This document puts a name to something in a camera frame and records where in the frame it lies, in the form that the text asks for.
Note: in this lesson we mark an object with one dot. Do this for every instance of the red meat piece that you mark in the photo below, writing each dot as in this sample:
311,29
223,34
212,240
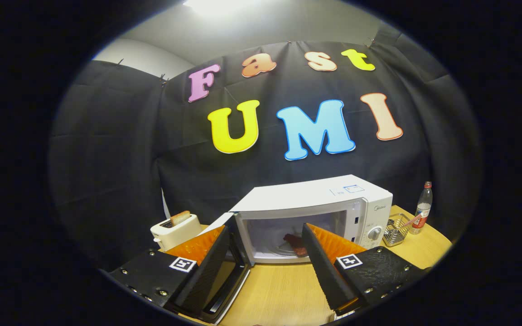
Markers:
293,242

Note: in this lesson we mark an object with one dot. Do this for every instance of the toast slice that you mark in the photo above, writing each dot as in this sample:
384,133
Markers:
180,217

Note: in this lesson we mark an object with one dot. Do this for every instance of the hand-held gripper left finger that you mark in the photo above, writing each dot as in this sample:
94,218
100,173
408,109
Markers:
209,271

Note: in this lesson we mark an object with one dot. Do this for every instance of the pink striped straw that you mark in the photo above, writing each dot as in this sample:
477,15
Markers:
413,221

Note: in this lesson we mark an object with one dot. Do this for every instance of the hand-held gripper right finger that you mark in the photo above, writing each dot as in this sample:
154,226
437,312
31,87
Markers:
324,271

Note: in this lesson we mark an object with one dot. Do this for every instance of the black backdrop cloth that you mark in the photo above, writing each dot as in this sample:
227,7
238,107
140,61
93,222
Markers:
107,158

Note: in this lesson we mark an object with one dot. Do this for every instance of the white toaster oven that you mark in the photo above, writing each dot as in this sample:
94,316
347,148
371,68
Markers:
311,194

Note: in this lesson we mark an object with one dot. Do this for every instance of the cream toaster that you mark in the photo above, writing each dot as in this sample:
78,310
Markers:
175,233

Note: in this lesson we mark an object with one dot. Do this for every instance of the clear plastic water bottle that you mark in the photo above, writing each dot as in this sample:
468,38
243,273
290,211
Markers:
424,208

